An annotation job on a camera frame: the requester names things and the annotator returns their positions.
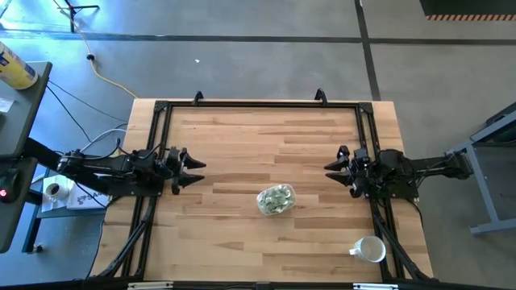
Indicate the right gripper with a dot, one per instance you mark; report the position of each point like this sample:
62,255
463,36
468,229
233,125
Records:
364,177

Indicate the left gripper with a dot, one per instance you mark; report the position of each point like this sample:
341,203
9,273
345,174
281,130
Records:
172,171

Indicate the green white sweetener packet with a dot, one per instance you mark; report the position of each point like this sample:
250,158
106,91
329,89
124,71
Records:
284,194
278,207
268,197

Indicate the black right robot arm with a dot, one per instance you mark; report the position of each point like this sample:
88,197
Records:
427,169

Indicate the clear plastic container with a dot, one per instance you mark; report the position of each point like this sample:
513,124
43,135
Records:
259,199

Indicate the white ceramic mug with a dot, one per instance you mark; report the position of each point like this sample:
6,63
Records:
369,249

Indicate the white printed paper bag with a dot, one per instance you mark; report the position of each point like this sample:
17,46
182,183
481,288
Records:
86,199

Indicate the grey metal cart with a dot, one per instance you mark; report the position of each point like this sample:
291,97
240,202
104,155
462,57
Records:
483,181

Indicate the grey side table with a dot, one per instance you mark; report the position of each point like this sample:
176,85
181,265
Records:
24,113

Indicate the black computer mouse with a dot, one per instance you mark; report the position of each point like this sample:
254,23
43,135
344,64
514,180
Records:
8,185

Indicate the black desk surface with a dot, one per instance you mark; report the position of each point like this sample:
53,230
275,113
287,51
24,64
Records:
10,225

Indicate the black tripod stand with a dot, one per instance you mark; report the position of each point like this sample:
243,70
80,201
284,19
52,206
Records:
72,12

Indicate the yellow white wipes canister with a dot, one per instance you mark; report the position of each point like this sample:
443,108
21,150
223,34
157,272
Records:
16,66

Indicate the black hazard striped mat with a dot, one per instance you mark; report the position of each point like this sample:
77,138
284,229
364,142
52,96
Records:
467,8

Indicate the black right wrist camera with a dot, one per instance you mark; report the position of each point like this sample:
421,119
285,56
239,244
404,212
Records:
361,155

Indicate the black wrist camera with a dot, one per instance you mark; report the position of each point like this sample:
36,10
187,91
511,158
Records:
174,154
361,155

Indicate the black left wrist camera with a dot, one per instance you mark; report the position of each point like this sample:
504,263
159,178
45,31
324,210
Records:
174,154

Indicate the black aluminium table frame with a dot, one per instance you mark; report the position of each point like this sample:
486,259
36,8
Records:
262,104

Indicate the silver metal bracket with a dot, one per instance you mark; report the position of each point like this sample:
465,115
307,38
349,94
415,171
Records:
375,286
150,285

